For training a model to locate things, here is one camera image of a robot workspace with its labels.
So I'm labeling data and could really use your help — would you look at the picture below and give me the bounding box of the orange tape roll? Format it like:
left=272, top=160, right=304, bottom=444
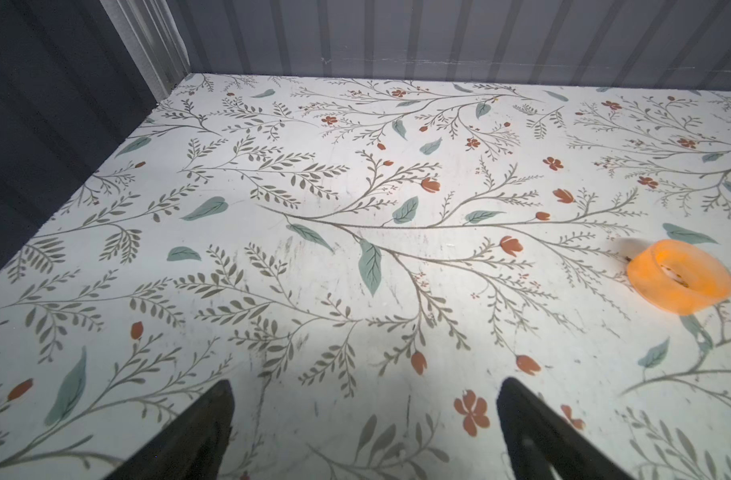
left=627, top=240, right=731, bottom=316

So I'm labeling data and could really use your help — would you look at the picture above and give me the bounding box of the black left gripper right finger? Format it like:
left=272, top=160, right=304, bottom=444
left=497, top=377, right=631, bottom=479

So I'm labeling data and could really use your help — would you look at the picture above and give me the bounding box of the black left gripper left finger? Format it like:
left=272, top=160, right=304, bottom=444
left=107, top=380, right=235, bottom=480

